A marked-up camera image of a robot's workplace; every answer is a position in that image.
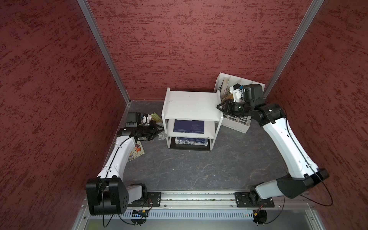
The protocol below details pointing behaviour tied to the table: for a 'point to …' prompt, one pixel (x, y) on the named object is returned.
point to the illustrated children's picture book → (137, 151)
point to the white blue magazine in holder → (221, 83)
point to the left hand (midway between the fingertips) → (164, 131)
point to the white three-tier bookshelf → (189, 114)
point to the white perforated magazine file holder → (240, 123)
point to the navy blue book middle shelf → (189, 126)
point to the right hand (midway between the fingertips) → (218, 110)
